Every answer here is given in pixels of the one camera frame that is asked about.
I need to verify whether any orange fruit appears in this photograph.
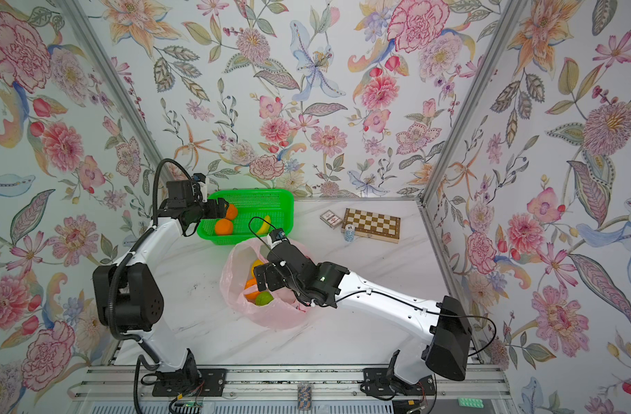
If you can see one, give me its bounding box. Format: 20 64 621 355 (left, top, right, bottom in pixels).
243 278 260 303
225 204 239 221
214 218 234 236

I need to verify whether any pink plastic bag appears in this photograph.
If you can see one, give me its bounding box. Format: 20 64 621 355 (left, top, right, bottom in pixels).
220 239 309 331

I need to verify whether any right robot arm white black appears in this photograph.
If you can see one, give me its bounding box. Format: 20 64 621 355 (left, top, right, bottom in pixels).
253 240 472 385

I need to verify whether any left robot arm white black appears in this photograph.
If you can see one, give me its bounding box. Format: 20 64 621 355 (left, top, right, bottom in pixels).
92 174 229 391

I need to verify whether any green fruit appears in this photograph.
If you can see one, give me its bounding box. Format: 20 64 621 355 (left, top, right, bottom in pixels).
254 291 274 307

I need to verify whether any yellow lemon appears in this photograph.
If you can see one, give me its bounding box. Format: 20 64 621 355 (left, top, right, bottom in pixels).
250 260 265 279

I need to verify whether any green plastic basket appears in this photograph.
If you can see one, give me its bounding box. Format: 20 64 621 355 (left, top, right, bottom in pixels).
197 189 295 246

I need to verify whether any yellow banana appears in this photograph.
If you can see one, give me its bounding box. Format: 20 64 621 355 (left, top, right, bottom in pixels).
257 216 272 236

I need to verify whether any blue poker chip stack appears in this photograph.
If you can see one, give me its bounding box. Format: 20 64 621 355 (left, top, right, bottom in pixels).
343 224 356 243

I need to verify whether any playing card deck box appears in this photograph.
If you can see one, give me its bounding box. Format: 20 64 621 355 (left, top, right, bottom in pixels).
319 210 343 229

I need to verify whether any wooden chessboard box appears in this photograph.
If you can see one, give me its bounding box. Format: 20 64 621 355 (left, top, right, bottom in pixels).
341 208 401 244

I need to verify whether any green led module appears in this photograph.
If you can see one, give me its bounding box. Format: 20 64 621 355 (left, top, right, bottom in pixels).
458 398 484 409

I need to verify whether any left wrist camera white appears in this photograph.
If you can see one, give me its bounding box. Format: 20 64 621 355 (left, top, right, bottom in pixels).
191 172 208 200

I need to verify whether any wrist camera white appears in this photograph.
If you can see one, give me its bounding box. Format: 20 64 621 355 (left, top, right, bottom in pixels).
267 228 288 248
191 172 208 200

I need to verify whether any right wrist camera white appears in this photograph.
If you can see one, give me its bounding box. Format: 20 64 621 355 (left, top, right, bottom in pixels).
267 228 288 248

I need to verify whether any small patterned tag on rail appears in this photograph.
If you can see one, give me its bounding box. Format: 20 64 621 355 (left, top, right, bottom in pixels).
298 382 312 412

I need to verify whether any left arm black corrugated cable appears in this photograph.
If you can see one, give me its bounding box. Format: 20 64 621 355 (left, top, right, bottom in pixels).
106 158 192 414

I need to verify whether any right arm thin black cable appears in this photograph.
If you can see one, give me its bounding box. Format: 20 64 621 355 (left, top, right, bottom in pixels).
247 216 498 358

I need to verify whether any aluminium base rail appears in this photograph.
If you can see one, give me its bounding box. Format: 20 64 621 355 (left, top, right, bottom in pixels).
67 364 510 402

